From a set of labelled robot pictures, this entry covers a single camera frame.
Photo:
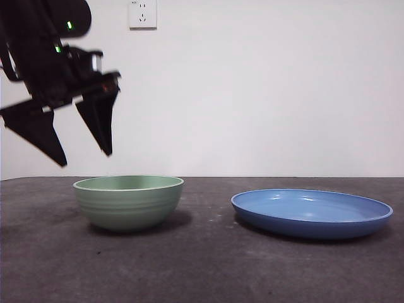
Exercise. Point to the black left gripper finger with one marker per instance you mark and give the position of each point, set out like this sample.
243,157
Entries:
34,126
101,120

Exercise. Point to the green ribbed bowl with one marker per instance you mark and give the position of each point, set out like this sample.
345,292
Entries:
127,208

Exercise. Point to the blue round plate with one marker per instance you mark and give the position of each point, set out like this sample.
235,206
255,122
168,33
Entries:
312,225

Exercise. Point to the pale grey left wrist camera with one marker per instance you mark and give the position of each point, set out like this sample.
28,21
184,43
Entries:
95,61

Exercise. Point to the white wall socket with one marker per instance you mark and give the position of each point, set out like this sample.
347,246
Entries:
142,15

